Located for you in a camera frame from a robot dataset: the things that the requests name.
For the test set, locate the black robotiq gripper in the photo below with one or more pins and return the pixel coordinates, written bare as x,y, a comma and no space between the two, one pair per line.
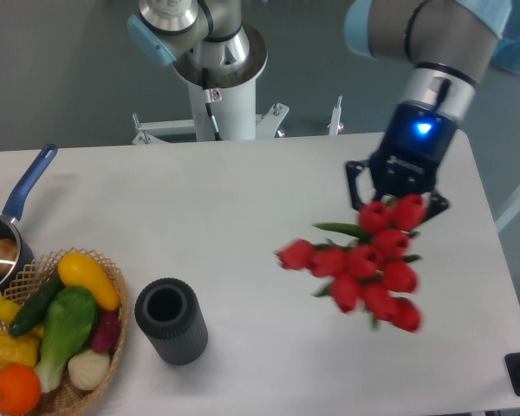
407,160

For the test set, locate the small yellow pepper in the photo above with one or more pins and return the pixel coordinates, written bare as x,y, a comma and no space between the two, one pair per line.
8,309

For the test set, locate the red tulip bouquet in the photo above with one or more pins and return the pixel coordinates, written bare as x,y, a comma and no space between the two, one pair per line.
374,269

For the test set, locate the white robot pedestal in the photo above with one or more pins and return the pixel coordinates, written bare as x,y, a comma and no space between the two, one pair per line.
221,80

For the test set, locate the orange fruit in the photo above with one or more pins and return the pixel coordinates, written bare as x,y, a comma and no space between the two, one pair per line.
20,390

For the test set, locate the green cucumber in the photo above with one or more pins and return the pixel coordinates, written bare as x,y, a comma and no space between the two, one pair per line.
33,312

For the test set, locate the brown bread roll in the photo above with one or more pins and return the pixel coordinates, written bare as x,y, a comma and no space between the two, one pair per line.
8,255

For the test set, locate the blue handled saucepan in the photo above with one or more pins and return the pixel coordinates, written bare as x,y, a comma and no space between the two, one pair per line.
13,210

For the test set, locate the green lettuce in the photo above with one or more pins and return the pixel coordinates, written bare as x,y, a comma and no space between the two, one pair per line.
67,326

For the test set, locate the white garlic bulb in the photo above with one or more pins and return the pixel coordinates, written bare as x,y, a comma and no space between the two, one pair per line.
88,369

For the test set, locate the dark grey ribbed vase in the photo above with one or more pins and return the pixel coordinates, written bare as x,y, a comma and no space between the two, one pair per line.
168,312

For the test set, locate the yellow squash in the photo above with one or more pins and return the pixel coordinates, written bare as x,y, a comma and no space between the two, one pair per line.
78,269

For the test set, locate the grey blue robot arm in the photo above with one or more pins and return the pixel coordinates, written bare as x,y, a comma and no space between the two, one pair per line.
449,44

